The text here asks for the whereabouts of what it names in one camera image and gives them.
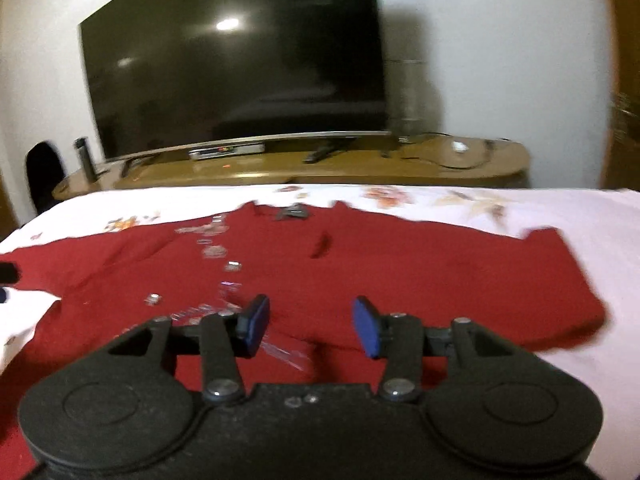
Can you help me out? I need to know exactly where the black cable with adapter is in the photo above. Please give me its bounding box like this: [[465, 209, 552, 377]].
[[380, 131, 511, 172]]

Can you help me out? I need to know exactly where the wooden door with handle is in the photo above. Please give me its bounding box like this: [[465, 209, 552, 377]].
[[601, 0, 639, 191]]

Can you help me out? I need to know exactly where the black remote control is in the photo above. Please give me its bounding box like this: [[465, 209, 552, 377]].
[[304, 143, 336, 165]]

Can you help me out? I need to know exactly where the large black curved television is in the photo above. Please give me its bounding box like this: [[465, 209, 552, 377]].
[[80, 0, 388, 159]]

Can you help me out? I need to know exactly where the dark cylindrical bottle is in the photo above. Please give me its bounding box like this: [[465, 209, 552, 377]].
[[74, 138, 98, 183]]

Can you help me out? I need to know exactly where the black chair back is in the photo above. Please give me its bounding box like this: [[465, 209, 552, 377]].
[[25, 141, 66, 214]]

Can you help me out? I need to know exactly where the silver set-top box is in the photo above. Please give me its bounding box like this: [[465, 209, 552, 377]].
[[189, 143, 265, 160]]

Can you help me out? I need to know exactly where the white floral bed sheet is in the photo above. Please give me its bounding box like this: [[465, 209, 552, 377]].
[[1, 184, 639, 479]]

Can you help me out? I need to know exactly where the red knit sweater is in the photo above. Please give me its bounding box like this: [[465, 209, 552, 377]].
[[1, 203, 606, 479]]

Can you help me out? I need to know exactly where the wooden tv stand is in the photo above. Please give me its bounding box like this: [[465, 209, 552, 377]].
[[53, 136, 530, 200]]

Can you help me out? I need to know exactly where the clear glass vase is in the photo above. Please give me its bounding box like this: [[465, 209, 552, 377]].
[[388, 58, 427, 143]]

